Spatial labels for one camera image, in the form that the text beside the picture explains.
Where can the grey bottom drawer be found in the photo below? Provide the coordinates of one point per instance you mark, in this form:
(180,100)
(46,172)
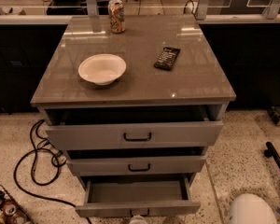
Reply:
(131,195)

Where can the grey drawer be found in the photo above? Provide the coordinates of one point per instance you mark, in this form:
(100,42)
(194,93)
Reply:
(135,135)
(136,161)
(131,195)

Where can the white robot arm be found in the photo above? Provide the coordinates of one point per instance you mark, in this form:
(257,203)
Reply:
(249,208)

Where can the grey drawer cabinet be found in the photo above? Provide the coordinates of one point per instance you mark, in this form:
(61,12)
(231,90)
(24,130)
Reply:
(196,89)

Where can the grey middle drawer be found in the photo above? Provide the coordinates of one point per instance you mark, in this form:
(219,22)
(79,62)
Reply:
(136,161)

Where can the grey top drawer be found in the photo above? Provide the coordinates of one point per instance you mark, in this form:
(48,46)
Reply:
(135,135)

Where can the black bar on floor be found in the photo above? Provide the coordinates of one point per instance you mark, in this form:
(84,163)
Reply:
(270,151)

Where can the white bowl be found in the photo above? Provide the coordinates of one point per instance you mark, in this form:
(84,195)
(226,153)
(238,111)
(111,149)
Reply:
(102,69)

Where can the black snack bar wrapper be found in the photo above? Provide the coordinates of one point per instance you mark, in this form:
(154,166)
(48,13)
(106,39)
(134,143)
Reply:
(167,58)

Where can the yellow drink can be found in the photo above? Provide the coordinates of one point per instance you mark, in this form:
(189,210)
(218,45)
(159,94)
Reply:
(116,16)

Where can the wire basket of cans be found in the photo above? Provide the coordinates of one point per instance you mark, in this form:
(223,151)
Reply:
(10,210)

